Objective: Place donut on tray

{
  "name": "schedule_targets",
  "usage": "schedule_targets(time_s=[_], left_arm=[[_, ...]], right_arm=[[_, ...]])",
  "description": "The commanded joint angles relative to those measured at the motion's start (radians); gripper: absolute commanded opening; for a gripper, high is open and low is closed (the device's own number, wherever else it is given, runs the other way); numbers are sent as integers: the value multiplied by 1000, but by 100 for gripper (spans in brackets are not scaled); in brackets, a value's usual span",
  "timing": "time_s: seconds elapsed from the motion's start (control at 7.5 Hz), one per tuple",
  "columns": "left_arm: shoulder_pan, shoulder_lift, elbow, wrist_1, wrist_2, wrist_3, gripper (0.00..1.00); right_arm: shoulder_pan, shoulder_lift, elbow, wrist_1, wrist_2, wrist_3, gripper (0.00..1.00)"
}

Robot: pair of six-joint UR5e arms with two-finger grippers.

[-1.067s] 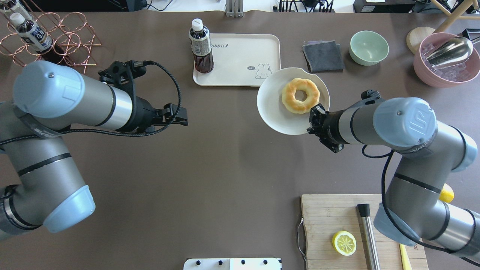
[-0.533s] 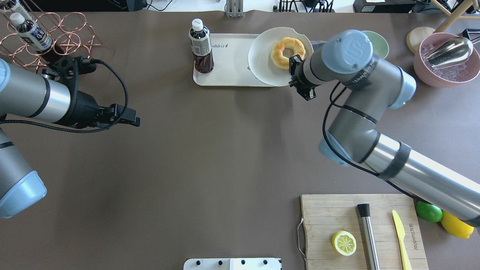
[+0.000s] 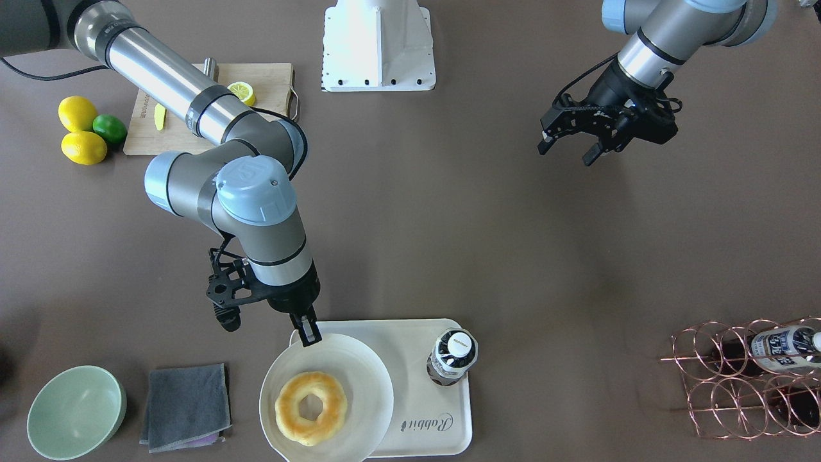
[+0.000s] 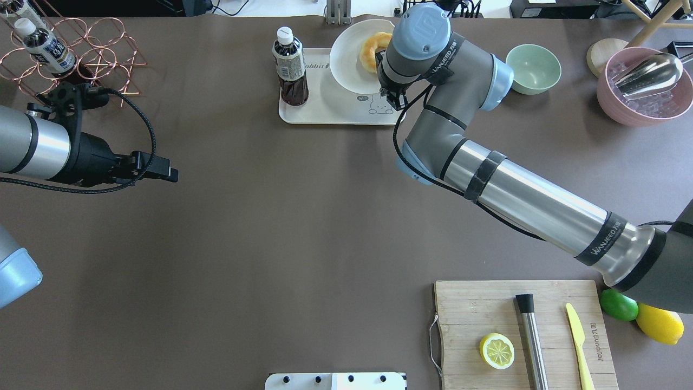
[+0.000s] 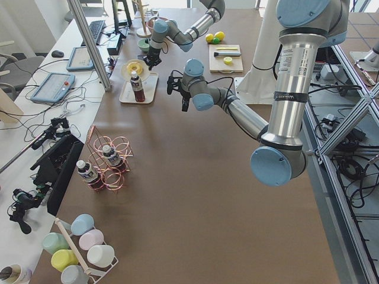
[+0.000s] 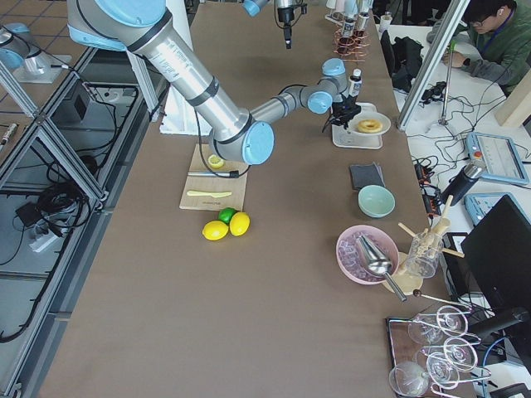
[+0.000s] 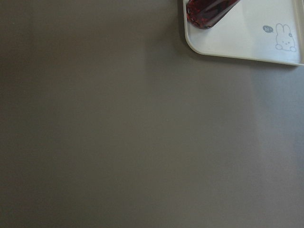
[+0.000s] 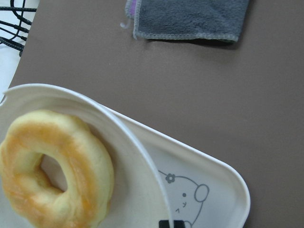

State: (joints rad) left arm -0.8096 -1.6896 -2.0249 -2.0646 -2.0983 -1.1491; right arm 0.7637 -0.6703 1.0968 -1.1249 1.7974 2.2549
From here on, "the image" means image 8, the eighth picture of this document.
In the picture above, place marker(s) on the white round plate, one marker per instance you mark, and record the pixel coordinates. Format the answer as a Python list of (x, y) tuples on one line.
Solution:
[(139, 199)]

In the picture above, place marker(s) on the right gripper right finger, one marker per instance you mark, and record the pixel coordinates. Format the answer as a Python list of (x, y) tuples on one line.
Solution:
[(178, 224)]

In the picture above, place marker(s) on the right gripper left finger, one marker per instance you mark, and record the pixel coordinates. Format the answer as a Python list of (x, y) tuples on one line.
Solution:
[(164, 224)]

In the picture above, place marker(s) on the glazed ring donut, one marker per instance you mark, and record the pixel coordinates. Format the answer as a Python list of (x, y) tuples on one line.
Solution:
[(84, 161)]

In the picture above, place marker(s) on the grey folded cloth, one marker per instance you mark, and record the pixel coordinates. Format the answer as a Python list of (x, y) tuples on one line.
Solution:
[(186, 19)]

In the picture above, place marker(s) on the cream rabbit tray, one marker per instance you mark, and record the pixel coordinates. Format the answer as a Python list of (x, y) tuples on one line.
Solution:
[(202, 191)]

